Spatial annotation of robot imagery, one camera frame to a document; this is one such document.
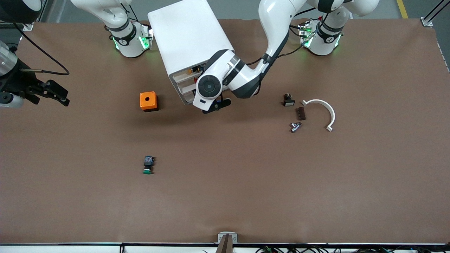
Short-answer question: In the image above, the white drawer with cutout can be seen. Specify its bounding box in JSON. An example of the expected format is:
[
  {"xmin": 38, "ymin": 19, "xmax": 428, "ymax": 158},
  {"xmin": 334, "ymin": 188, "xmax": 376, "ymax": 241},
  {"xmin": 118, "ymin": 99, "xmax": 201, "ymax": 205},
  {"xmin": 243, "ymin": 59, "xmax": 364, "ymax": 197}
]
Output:
[{"xmin": 172, "ymin": 65, "xmax": 206, "ymax": 84}]

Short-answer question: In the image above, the white drawer cabinet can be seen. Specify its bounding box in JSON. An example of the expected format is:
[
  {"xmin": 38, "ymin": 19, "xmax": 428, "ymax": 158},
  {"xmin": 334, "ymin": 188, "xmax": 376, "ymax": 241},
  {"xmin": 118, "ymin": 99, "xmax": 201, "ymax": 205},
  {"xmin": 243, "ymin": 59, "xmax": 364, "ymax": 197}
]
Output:
[{"xmin": 148, "ymin": 0, "xmax": 236, "ymax": 105}]

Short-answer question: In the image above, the green push button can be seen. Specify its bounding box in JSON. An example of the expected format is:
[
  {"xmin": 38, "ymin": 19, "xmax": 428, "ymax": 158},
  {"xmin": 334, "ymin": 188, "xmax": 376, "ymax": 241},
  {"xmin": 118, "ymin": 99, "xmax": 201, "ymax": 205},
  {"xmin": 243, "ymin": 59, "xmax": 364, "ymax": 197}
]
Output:
[{"xmin": 142, "ymin": 156, "xmax": 155, "ymax": 175}]

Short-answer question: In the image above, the brown table mat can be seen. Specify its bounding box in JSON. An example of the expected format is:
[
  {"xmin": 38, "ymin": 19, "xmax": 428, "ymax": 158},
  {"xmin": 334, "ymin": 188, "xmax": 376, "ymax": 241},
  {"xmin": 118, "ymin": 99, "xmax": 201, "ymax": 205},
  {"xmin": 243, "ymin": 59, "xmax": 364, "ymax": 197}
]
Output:
[{"xmin": 0, "ymin": 18, "xmax": 450, "ymax": 245}]

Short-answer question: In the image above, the orange button enclosure box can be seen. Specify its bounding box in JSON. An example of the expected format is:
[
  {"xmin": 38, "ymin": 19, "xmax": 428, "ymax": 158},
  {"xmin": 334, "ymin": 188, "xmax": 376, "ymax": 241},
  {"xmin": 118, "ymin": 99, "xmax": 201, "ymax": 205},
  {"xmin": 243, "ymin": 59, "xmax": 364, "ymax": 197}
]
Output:
[{"xmin": 140, "ymin": 91, "xmax": 159, "ymax": 112}]

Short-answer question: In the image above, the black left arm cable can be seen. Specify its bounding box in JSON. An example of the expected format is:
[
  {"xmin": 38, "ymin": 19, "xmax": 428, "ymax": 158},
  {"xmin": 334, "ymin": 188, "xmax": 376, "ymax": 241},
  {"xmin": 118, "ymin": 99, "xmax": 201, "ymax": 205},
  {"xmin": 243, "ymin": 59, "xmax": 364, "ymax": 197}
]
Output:
[{"xmin": 245, "ymin": 30, "xmax": 320, "ymax": 66}]

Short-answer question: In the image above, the black base cable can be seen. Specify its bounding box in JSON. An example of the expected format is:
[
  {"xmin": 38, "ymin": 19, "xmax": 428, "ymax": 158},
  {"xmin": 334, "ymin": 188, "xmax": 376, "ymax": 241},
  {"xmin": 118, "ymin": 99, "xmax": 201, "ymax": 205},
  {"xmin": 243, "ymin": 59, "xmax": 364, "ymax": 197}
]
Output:
[
  {"xmin": 118, "ymin": 4, "xmax": 152, "ymax": 31},
  {"xmin": 289, "ymin": 18, "xmax": 314, "ymax": 38}
]

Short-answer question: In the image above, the white curved bracket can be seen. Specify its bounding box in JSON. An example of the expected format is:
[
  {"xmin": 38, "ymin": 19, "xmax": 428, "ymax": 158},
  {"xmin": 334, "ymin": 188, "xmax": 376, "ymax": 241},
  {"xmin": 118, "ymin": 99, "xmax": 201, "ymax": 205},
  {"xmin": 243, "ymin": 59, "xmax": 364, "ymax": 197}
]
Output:
[{"xmin": 301, "ymin": 99, "xmax": 336, "ymax": 132}]

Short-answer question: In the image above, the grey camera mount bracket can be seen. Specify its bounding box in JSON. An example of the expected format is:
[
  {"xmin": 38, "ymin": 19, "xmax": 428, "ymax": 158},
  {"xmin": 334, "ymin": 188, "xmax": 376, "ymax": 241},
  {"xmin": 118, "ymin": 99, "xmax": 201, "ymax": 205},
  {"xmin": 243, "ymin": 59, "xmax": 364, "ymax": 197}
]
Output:
[{"xmin": 216, "ymin": 232, "xmax": 238, "ymax": 253}]

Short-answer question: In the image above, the white table edge rail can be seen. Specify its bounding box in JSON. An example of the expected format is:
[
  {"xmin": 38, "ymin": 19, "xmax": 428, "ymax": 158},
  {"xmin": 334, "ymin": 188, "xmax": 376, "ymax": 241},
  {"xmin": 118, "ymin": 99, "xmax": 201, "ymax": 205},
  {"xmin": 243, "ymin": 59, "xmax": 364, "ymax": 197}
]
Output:
[{"xmin": 0, "ymin": 243, "xmax": 450, "ymax": 253}]

